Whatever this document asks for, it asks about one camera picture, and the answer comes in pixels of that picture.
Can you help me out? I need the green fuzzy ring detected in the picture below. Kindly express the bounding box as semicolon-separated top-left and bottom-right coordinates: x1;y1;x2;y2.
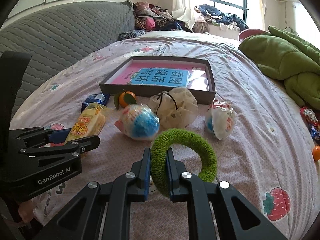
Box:
150;128;218;198

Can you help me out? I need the yellow cake packet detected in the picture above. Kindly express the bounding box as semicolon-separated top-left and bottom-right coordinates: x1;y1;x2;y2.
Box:
65;102;112;142

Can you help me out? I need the blue snack packet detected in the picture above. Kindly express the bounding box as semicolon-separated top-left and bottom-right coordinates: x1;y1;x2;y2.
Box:
81;93;110;112

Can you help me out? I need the large blue toy egg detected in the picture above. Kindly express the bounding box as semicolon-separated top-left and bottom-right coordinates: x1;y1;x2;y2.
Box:
114;105;160;140

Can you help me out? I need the cream drawstring pouch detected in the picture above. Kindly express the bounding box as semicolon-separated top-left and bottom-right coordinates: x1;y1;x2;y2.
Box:
148;87;199;129

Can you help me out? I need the orange tangerine with leaves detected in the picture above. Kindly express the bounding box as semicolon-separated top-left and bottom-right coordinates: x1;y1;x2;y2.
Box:
113;91;137;110

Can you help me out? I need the small red white toy egg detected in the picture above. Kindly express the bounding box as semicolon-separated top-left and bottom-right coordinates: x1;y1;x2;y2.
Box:
205;98;236;140

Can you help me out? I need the pink printed bedsheet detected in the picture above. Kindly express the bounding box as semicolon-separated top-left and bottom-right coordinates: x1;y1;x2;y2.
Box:
10;31;319;239

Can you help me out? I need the grey quilted headboard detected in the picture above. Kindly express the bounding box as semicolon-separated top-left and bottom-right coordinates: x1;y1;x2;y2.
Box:
1;1;135;114

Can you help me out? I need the pink and blue book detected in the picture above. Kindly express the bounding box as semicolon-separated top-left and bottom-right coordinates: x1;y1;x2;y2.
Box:
105;60;209;91

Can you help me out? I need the small orange at edge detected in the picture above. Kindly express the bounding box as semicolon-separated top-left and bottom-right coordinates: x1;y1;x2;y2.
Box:
312;145;320;161

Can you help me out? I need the blue foil snack bag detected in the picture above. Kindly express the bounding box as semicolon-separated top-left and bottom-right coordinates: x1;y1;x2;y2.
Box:
309;124;320;145

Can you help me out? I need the red foil snack bag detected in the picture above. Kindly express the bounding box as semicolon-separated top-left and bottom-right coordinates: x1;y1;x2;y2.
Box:
299;107;319;127

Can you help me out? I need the clothes pile beside headboard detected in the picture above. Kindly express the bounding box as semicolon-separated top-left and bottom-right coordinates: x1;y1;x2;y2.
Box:
118;2;193;41

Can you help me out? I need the green quilted blanket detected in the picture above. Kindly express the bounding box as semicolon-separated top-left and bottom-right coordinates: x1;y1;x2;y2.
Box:
238;25;319;111

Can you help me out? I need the pink pillow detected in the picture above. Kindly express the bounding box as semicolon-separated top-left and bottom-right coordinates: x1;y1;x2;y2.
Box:
238;29;267;43

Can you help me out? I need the clothes pile on windowsill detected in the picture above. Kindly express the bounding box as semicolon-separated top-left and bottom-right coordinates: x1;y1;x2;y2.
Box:
194;4;249;31

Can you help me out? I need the cream curtain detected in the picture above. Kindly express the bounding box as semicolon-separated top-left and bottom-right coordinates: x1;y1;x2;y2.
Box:
172;0;195;30

